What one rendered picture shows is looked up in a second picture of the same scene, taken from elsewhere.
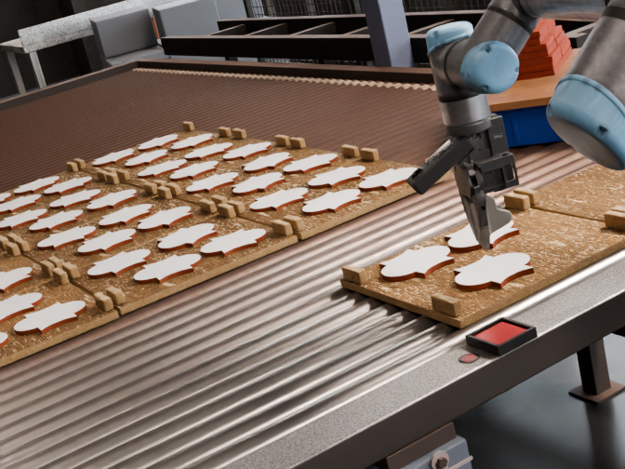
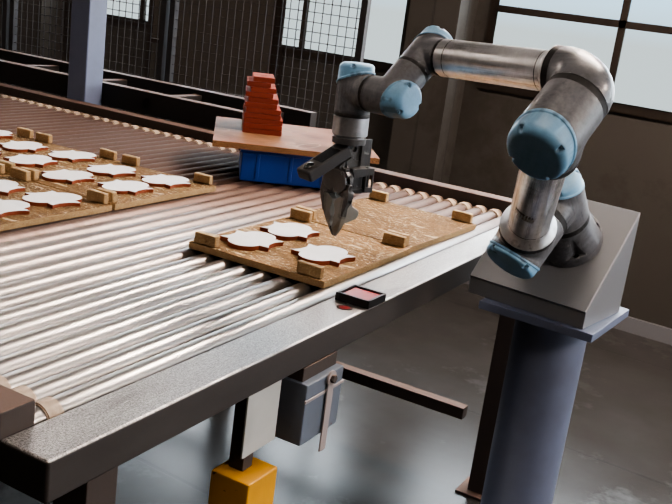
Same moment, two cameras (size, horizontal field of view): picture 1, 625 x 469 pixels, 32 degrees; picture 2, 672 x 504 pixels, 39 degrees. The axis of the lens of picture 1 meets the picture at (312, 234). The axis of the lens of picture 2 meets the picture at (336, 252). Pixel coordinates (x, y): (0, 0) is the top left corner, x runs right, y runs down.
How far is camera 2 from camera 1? 0.83 m
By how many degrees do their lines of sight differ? 33
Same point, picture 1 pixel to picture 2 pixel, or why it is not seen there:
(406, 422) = (319, 344)
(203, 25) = not seen: outside the picture
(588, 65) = (555, 105)
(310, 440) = (262, 344)
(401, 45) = (95, 86)
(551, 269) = (366, 261)
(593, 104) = (560, 130)
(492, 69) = (408, 100)
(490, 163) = (360, 171)
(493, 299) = (338, 272)
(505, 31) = (416, 76)
